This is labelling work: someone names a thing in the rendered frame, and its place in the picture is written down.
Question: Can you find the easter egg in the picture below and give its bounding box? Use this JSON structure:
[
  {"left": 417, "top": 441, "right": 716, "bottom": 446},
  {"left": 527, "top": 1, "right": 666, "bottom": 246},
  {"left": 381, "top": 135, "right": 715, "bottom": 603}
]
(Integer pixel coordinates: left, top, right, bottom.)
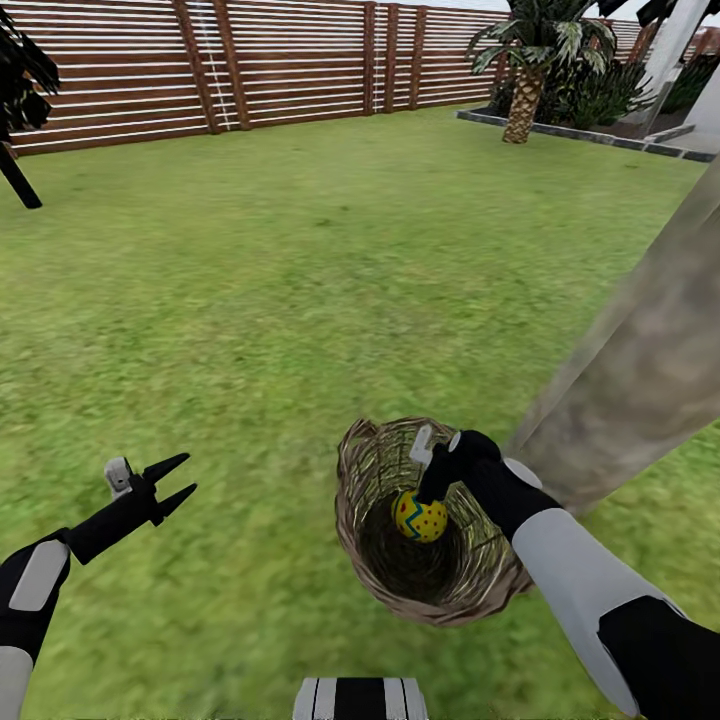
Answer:
[{"left": 390, "top": 487, "right": 448, "bottom": 544}]

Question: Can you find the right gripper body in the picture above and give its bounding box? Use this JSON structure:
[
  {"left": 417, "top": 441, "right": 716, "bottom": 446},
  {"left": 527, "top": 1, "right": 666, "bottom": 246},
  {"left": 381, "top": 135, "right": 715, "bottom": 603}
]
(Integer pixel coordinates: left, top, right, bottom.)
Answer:
[{"left": 416, "top": 441, "right": 455, "bottom": 502}]

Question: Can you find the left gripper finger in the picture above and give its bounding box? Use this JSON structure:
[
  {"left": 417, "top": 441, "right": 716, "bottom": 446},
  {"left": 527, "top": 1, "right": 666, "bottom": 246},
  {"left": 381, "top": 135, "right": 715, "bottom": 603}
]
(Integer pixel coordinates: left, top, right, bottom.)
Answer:
[
  {"left": 142, "top": 453, "right": 191, "bottom": 493},
  {"left": 158, "top": 483, "right": 197, "bottom": 517}
]

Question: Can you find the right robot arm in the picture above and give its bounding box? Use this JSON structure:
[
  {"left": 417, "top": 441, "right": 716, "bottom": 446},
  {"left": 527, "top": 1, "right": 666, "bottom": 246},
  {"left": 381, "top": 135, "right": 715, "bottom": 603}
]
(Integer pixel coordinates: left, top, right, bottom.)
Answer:
[{"left": 408, "top": 426, "right": 720, "bottom": 720}]

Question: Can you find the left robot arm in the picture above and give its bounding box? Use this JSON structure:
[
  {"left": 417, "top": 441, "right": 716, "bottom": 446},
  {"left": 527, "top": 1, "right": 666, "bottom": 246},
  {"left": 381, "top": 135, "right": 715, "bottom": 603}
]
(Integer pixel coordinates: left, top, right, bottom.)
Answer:
[{"left": 0, "top": 453, "right": 197, "bottom": 720}]

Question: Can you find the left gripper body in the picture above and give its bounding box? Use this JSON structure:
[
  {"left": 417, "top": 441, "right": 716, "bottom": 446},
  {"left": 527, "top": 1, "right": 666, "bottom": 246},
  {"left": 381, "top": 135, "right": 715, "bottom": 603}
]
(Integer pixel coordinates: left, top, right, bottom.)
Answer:
[{"left": 93, "top": 473, "right": 163, "bottom": 545}]

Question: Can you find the wicker basket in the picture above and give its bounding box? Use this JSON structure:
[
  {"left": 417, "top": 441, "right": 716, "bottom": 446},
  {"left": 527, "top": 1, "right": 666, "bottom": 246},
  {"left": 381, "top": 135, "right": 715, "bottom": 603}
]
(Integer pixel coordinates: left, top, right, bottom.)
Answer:
[{"left": 334, "top": 416, "right": 539, "bottom": 629}]

